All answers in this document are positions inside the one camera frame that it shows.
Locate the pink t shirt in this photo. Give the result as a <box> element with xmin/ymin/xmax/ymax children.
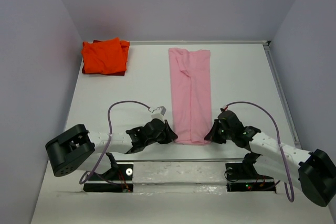
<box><xmin>169</xmin><ymin>48</ymin><xmax>212</xmax><ymax>145</ymax></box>

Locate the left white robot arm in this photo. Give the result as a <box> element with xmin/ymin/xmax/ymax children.
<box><xmin>45</xmin><ymin>119</ymin><xmax>178</xmax><ymax>179</ymax></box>

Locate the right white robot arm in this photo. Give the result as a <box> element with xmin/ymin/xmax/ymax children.
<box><xmin>204</xmin><ymin>110</ymin><xmax>335</xmax><ymax>207</ymax></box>

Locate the folded orange t shirt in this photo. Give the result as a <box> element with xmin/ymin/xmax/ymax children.
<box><xmin>80</xmin><ymin>37</ymin><xmax>131</xmax><ymax>75</ymax></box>

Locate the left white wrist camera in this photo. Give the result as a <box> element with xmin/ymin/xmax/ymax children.
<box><xmin>149</xmin><ymin>106</ymin><xmax>166</xmax><ymax>122</ymax></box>

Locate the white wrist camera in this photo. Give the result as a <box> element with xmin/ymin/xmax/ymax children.
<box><xmin>149</xmin><ymin>106</ymin><xmax>166</xmax><ymax>122</ymax></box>
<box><xmin>221</xmin><ymin>105</ymin><xmax>228</xmax><ymax>112</ymax></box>

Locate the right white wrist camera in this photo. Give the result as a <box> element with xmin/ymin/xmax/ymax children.
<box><xmin>221</xmin><ymin>105</ymin><xmax>228</xmax><ymax>112</ymax></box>

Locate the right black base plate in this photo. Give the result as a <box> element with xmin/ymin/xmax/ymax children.
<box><xmin>224</xmin><ymin>153</ymin><xmax>279</xmax><ymax>193</ymax></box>

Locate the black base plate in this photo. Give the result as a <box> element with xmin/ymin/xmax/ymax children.
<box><xmin>224</xmin><ymin>153</ymin><xmax>279</xmax><ymax>193</ymax></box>
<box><xmin>83</xmin><ymin>162</ymin><xmax>134</xmax><ymax>193</ymax></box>

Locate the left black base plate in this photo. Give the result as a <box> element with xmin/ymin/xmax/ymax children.
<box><xmin>83</xmin><ymin>162</ymin><xmax>134</xmax><ymax>193</ymax></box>

